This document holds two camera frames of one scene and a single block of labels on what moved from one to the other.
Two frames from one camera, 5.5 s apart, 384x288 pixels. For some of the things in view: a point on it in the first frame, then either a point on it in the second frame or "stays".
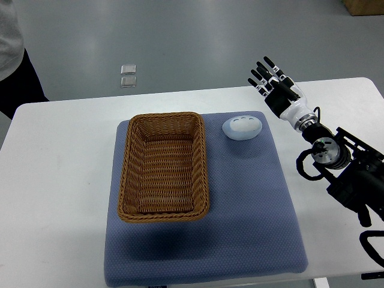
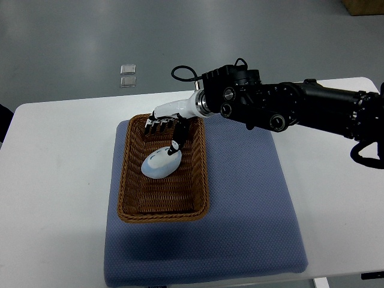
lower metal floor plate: (128, 81) stays
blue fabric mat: (250, 230) stays
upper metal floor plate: (128, 69) stays
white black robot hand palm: (289, 110) -> (198, 105)
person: (19, 82) -> (6, 116)
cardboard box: (360, 8) stays
